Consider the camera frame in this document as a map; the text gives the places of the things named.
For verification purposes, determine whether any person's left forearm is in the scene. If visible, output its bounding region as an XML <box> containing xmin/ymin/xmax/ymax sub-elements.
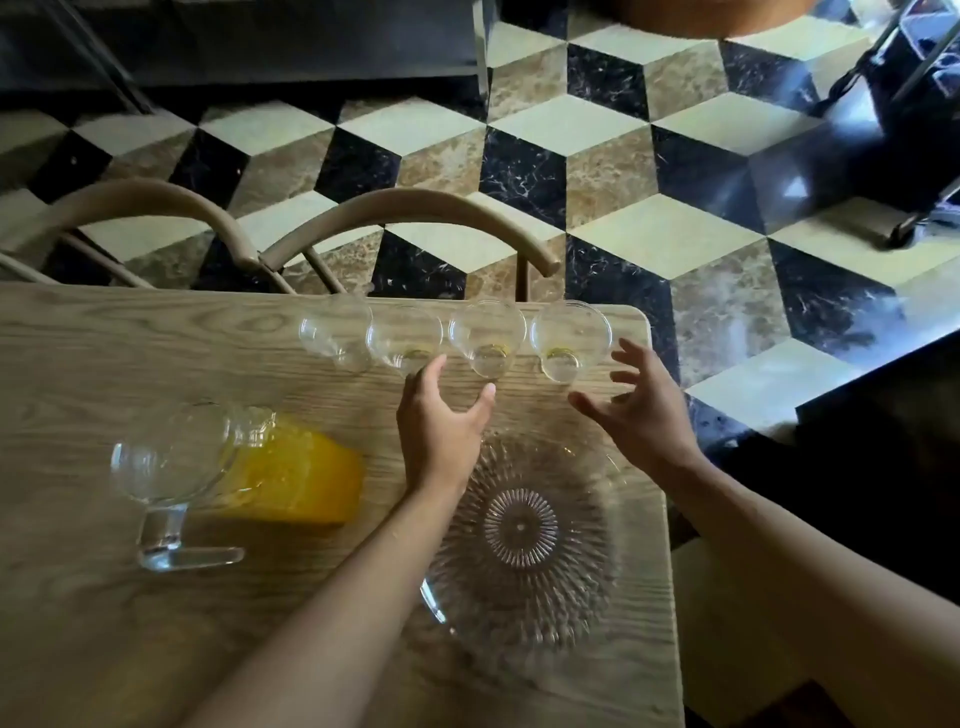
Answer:
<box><xmin>179</xmin><ymin>483</ymin><xmax>474</xmax><ymax>728</ymax></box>

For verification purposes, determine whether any black wheeled trolley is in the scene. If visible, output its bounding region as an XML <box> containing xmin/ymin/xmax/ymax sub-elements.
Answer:
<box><xmin>813</xmin><ymin>0</ymin><xmax>960</xmax><ymax>249</ymax></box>

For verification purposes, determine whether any person's right hand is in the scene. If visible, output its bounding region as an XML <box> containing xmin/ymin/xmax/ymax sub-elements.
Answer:
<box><xmin>567</xmin><ymin>337</ymin><xmax>710</xmax><ymax>481</ymax></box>

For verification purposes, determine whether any light wooden table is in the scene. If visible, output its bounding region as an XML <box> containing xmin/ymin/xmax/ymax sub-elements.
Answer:
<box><xmin>0</xmin><ymin>283</ymin><xmax>688</xmax><ymax>728</ymax></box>

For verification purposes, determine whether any person's left hand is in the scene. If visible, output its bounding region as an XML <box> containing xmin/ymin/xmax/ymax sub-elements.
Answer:
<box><xmin>395</xmin><ymin>353</ymin><xmax>498</xmax><ymax>500</ymax></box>

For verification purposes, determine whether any clear patterned glass plate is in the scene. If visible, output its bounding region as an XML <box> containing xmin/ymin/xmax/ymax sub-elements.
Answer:
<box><xmin>418</xmin><ymin>427</ymin><xmax>639</xmax><ymax>661</ymax></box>

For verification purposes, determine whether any person's right forearm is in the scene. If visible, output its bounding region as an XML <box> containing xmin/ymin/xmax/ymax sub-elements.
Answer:
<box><xmin>652</xmin><ymin>453</ymin><xmax>960</xmax><ymax>728</ymax></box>

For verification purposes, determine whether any orange juice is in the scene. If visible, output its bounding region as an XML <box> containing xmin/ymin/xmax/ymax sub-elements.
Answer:
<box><xmin>224</xmin><ymin>427</ymin><xmax>367</xmax><ymax>526</ymax></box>

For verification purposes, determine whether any dark brown wooden bench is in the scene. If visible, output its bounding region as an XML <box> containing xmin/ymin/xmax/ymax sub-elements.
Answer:
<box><xmin>794</xmin><ymin>329</ymin><xmax>960</xmax><ymax>601</ymax></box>

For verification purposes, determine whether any round brown wooden stool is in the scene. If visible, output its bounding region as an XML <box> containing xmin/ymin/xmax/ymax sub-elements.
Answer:
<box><xmin>611</xmin><ymin>0</ymin><xmax>823</xmax><ymax>40</ymax></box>

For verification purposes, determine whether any black cabinet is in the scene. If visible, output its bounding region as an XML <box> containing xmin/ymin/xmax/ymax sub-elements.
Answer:
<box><xmin>0</xmin><ymin>0</ymin><xmax>502</xmax><ymax>99</ymax></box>

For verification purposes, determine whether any ribbed glass pitcher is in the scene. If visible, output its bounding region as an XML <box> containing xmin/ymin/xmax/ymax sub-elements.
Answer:
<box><xmin>110</xmin><ymin>401</ymin><xmax>367</xmax><ymax>573</ymax></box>

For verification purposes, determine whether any beige curved-back chair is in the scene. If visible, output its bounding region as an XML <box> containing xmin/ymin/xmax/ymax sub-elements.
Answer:
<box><xmin>258</xmin><ymin>187</ymin><xmax>562</xmax><ymax>298</ymax></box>
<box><xmin>0</xmin><ymin>178</ymin><xmax>260</xmax><ymax>294</ymax></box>

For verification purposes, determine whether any clear drinking glass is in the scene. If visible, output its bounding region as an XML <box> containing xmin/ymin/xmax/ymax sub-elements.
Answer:
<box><xmin>298</xmin><ymin>293</ymin><xmax>375</xmax><ymax>374</ymax></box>
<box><xmin>447</xmin><ymin>298</ymin><xmax>529</xmax><ymax>380</ymax></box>
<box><xmin>530</xmin><ymin>299</ymin><xmax>614</xmax><ymax>386</ymax></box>
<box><xmin>365</xmin><ymin>303</ymin><xmax>445</xmax><ymax>376</ymax></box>

